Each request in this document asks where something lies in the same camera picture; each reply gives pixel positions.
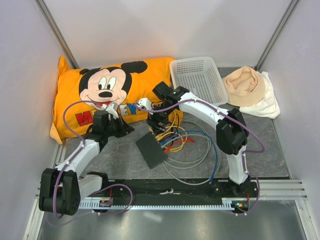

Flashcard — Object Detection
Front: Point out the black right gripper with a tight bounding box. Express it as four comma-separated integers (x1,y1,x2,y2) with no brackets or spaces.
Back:
145,103,175,137

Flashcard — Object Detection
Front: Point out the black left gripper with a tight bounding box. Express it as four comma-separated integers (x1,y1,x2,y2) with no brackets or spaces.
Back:
104,114,134,138

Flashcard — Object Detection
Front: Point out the yellow ethernet cable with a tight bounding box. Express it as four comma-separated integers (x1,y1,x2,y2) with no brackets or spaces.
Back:
148,111,185,141

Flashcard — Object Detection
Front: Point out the blue ethernet cable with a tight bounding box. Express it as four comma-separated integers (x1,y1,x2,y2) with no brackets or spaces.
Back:
158,129,221,185

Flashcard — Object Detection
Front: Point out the black network switch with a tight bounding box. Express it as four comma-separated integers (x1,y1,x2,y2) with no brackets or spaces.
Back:
135,132,168,170

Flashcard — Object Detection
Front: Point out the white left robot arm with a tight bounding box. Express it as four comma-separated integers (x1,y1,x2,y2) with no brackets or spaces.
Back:
38,111,135,218

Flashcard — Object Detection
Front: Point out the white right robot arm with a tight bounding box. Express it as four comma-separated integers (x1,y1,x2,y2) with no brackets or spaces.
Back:
137,82,251,197

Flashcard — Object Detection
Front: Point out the orange Mickey Mouse pillow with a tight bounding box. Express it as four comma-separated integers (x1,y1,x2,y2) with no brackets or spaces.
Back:
50,56,173,144

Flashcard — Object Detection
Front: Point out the white plastic mesh basket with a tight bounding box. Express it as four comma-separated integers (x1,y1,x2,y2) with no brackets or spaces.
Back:
169,56,229,106

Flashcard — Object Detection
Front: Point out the peach folded cloth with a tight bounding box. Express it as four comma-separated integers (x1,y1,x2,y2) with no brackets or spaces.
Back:
222,66,266,107

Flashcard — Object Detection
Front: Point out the white crumpled cloth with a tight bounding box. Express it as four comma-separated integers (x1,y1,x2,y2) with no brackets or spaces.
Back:
239,71,281,119

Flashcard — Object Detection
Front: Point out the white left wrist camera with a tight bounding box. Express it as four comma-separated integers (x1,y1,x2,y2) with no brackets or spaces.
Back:
102,102,119,119

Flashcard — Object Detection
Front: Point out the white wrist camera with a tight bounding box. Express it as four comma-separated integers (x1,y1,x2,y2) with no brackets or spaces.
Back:
136,97,153,112
102,102,119,119

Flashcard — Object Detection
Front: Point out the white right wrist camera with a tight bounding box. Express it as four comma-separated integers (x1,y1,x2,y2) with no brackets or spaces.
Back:
136,97,153,112

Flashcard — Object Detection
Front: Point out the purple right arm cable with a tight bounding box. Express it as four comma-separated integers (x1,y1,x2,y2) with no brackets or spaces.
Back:
134,98,266,154

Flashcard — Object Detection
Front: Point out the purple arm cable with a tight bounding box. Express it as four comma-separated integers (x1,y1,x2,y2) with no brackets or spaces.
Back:
134,98,266,154
62,100,106,141

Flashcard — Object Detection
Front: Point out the grey ethernet cable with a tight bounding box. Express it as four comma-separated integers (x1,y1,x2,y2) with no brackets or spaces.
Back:
161,121,221,185

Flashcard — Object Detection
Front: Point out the red ethernet cable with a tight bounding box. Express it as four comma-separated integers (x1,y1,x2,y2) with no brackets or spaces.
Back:
163,138,196,153

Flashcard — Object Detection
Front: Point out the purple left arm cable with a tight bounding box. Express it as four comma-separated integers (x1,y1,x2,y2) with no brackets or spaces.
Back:
62,100,106,141

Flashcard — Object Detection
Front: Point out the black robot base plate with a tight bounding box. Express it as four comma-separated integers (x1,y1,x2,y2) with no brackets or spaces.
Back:
82,179,259,210

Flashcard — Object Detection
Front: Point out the aluminium slotted rail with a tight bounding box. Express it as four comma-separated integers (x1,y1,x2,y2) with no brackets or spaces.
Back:
39,179,307,216

